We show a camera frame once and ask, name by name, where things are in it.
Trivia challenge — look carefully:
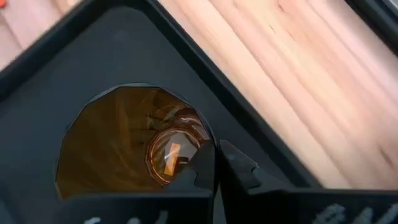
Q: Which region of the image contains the amber glass cup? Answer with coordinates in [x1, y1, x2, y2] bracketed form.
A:
[55, 85, 215, 200]

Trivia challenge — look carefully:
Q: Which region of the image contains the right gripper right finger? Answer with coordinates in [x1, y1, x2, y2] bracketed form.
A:
[219, 139, 398, 224]

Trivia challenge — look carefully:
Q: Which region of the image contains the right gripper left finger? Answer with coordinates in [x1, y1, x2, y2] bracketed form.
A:
[29, 141, 216, 224]

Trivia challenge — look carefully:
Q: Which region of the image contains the black aluminium table frame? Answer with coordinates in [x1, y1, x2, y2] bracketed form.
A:
[344, 0, 398, 58]

